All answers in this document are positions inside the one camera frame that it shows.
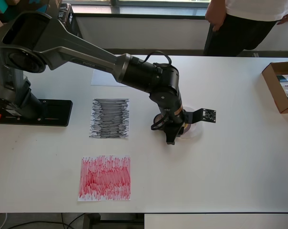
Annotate person white shirt black shorts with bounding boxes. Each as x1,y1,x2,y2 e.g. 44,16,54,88
203,0,288,57

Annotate person right hand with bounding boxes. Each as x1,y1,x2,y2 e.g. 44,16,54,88
205,6,227,32

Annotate person left hand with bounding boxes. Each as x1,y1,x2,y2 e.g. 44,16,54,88
277,9,288,25

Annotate black box with blue print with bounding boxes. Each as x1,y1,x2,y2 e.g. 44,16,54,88
8,0,62,19

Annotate white tape roll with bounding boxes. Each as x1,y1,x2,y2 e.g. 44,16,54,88
182,105,205,141

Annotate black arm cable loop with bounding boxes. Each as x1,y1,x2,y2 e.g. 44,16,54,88
144,50,171,66

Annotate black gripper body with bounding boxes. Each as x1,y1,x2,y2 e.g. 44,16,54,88
162,118,185,146

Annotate wrist camera board on bracket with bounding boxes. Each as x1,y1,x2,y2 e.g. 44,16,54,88
184,107,217,124

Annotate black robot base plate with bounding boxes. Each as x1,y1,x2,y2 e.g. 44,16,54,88
0,99,73,127

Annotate blank white paper sheet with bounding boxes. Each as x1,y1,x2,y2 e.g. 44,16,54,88
90,68,127,87

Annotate small black box white text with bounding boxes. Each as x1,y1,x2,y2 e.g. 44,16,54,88
58,3,74,27

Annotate black monitor box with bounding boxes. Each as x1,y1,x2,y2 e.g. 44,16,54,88
67,11,84,39

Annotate open brown cardboard box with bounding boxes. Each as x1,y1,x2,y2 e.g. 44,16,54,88
262,61,288,115

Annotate red scribbled paper sheet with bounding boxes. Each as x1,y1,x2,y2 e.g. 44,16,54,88
77,155,132,202

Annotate black tape roll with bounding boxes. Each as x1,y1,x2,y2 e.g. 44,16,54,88
154,113,168,131

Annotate black camera cable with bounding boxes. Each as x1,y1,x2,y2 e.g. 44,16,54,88
150,112,170,131

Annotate black scribbled paper sheet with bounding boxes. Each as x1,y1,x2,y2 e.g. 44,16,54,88
88,97,131,140

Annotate black table leg frame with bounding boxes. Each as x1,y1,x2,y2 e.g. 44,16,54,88
84,212,144,229

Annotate dark window frame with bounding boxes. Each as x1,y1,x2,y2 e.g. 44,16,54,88
62,0,288,22

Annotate black floor cable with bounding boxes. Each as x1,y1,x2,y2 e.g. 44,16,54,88
0,213,87,229

